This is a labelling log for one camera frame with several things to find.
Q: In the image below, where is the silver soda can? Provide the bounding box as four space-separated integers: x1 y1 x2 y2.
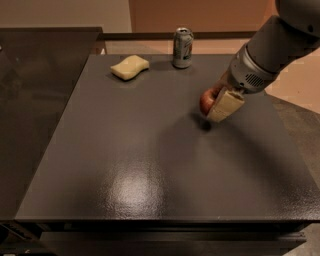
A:
173 27 194 69

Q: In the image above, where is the red apple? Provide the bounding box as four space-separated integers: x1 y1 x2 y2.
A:
199 88 221 115

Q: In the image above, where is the yellow sponge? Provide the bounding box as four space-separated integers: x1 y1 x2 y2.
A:
110 55 149 81

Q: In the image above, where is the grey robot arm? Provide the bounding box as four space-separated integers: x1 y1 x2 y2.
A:
200 0 320 122

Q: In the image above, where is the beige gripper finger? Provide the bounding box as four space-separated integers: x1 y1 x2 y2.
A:
213 72 233 95
207 89 245 122

